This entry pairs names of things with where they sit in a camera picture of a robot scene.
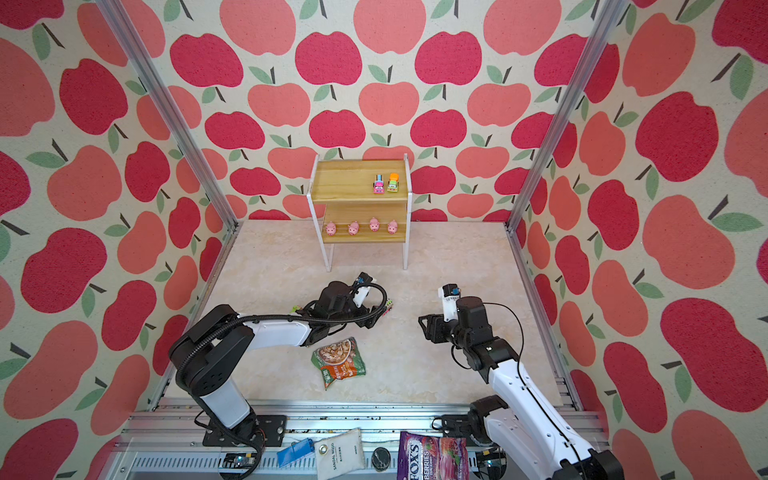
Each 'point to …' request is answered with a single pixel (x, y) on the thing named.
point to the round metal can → (381, 459)
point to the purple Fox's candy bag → (430, 458)
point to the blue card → (296, 451)
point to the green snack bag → (338, 360)
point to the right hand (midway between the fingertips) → (434, 317)
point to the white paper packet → (339, 455)
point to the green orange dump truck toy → (295, 308)
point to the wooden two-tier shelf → (361, 202)
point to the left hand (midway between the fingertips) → (381, 303)
